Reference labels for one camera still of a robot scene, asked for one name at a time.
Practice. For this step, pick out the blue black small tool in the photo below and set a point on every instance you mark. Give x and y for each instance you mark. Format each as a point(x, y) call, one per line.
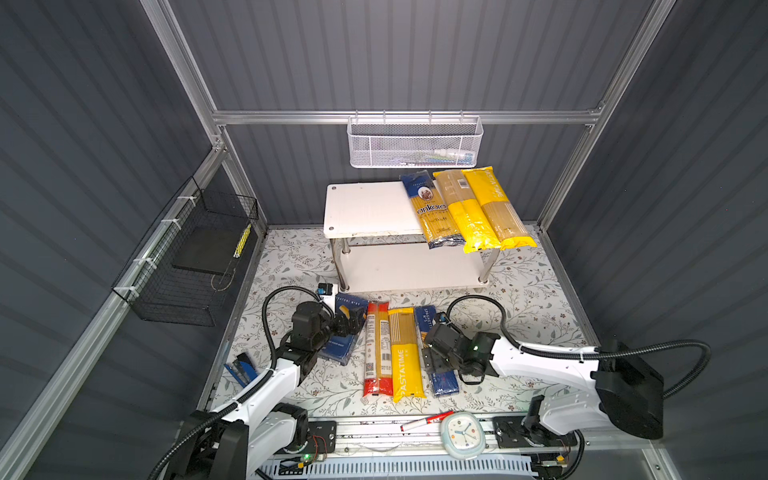
point(242, 369)

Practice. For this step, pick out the red spaghetti bag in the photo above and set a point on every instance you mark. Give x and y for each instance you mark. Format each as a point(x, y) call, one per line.
point(378, 369)

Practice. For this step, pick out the yellow Pastatime spaghetti bag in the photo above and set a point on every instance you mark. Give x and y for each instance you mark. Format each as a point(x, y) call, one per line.
point(406, 361)

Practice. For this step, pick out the red white marker pen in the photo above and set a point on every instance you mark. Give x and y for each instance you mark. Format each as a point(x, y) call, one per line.
point(426, 420)

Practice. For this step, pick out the blue spaghetti box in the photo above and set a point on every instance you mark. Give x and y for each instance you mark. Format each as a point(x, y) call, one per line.
point(442, 377)

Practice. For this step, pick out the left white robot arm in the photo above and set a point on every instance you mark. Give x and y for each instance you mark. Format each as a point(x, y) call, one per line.
point(234, 440)

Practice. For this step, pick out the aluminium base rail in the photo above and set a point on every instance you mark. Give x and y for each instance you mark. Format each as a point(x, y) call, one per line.
point(396, 447)

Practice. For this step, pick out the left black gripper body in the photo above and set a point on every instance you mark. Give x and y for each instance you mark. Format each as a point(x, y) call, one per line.
point(332, 327)

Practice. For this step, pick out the white two-tier shelf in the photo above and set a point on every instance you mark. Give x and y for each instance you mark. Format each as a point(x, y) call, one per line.
point(365, 224)

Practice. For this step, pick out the blue rigatoni pasta box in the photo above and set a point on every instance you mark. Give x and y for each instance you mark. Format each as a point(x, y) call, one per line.
point(340, 348)

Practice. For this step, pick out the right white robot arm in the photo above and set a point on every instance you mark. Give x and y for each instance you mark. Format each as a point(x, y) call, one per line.
point(609, 385)

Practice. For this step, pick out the white alarm clock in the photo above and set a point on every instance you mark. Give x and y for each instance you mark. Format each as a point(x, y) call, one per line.
point(462, 435)

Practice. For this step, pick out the white wire mesh basket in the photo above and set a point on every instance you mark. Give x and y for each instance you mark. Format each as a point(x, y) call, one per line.
point(414, 142)

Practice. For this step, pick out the black wire basket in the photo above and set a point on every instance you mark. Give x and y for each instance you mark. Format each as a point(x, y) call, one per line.
point(196, 263)

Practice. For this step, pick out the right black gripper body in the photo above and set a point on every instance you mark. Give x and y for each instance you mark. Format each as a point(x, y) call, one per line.
point(436, 363)

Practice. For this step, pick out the blue yellow spaghetti bag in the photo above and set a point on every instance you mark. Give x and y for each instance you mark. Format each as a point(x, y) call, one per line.
point(437, 224)

